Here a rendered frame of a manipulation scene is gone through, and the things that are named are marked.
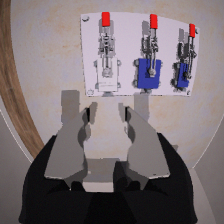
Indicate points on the white fixture plate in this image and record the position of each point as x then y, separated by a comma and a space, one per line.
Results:
128, 30

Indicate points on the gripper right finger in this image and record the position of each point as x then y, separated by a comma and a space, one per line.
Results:
155, 163

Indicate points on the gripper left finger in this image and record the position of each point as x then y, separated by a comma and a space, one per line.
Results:
61, 161

